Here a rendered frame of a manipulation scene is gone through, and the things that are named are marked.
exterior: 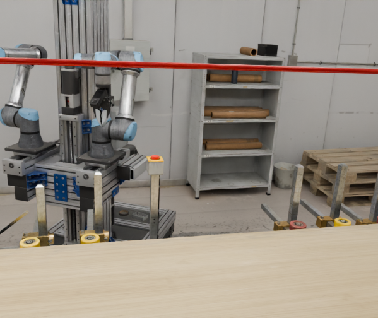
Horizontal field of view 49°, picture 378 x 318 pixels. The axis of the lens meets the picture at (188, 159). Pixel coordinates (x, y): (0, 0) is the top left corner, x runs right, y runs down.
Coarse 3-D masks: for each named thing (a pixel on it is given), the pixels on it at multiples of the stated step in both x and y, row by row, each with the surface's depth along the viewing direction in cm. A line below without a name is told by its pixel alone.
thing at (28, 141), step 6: (24, 132) 253; (30, 132) 254; (36, 132) 256; (24, 138) 254; (30, 138) 254; (36, 138) 256; (18, 144) 257; (24, 144) 254; (30, 144) 254; (36, 144) 256; (42, 144) 261
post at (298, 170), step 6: (294, 168) 210; (300, 168) 207; (294, 174) 210; (300, 174) 208; (294, 180) 210; (300, 180) 209; (294, 186) 210; (300, 186) 210; (294, 192) 210; (294, 198) 211; (294, 204) 213; (294, 210) 214; (288, 216) 217; (294, 216) 215; (288, 222) 217
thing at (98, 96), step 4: (96, 92) 201; (100, 92) 200; (104, 92) 201; (96, 96) 199; (100, 96) 198; (104, 96) 201; (92, 100) 197; (96, 100) 196; (100, 100) 198; (92, 104) 196; (96, 104) 195
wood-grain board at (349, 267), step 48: (144, 240) 181; (192, 240) 183; (240, 240) 185; (288, 240) 187; (336, 240) 189; (0, 288) 144; (48, 288) 145; (96, 288) 146; (144, 288) 148; (192, 288) 149; (240, 288) 151; (288, 288) 152; (336, 288) 154
